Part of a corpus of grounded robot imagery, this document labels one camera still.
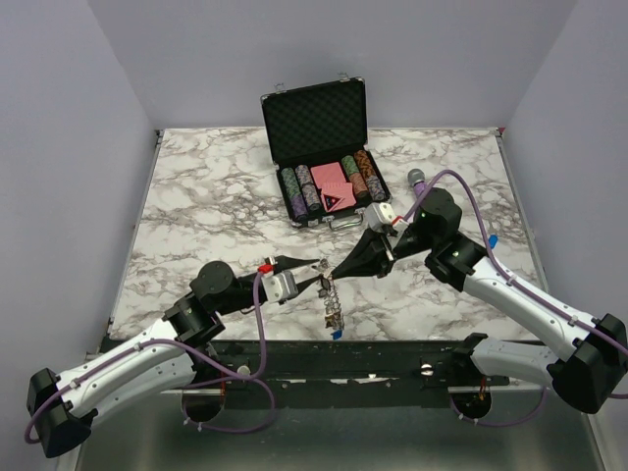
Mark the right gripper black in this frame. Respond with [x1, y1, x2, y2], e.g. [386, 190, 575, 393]
[332, 224, 437, 279]

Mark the silver disc keyring holder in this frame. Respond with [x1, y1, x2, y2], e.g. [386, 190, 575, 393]
[316, 259, 344, 336]

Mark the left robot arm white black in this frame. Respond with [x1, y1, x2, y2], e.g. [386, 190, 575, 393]
[24, 256, 314, 458]

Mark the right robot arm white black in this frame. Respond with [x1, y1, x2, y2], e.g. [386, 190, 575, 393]
[332, 187, 627, 414]

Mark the pink playing card deck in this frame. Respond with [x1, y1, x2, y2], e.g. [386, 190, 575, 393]
[310, 162, 356, 213]

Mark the purple glitter toy microphone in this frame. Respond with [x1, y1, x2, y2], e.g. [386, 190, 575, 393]
[407, 169, 430, 200]

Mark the black poker chip case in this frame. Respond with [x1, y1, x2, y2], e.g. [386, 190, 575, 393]
[260, 78, 392, 230]

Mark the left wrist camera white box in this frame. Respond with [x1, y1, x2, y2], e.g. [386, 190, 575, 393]
[258, 264, 298, 303]

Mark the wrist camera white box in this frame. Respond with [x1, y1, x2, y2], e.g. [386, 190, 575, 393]
[258, 264, 298, 303]
[364, 202, 409, 237]

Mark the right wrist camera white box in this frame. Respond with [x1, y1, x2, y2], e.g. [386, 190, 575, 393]
[364, 202, 409, 237]

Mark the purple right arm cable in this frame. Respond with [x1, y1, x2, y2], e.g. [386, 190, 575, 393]
[401, 169, 628, 427]

